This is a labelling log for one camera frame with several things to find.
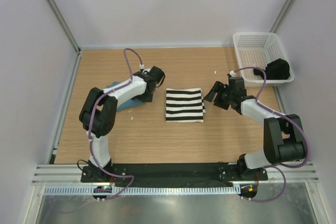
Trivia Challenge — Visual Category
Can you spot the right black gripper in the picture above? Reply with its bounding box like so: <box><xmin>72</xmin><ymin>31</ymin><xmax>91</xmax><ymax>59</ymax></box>
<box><xmin>204</xmin><ymin>81</ymin><xmax>234</xmax><ymax>110</ymax></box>

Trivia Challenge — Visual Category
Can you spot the teal tank top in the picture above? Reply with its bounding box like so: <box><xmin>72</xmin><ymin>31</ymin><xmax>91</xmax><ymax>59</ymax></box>
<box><xmin>106</xmin><ymin>81</ymin><xmax>143</xmax><ymax>112</ymax></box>

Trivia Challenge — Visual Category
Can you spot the black white striped tank top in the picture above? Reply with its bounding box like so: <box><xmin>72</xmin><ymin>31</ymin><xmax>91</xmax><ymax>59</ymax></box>
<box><xmin>165</xmin><ymin>88</ymin><xmax>206</xmax><ymax>123</ymax></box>

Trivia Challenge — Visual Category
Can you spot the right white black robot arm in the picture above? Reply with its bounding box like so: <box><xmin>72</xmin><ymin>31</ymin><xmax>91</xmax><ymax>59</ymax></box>
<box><xmin>204</xmin><ymin>77</ymin><xmax>309</xmax><ymax>180</ymax></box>

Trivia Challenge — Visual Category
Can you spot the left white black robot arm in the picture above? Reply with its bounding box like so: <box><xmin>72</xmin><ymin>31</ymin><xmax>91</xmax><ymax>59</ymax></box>
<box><xmin>79</xmin><ymin>66</ymin><xmax>165</xmax><ymax>183</ymax></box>

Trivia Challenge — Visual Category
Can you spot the white plastic basket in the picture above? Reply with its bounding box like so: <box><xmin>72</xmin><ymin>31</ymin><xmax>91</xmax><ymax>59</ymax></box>
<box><xmin>233</xmin><ymin>32</ymin><xmax>295</xmax><ymax>87</ymax></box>

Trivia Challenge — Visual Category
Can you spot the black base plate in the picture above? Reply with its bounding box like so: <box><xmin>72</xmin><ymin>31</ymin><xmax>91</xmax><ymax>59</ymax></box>
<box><xmin>81</xmin><ymin>162</ymin><xmax>268</xmax><ymax>188</ymax></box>

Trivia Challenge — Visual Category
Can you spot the white slotted cable duct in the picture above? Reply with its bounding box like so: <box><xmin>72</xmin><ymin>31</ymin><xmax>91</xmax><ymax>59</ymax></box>
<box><xmin>44</xmin><ymin>185</ymin><xmax>240</xmax><ymax>196</ymax></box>

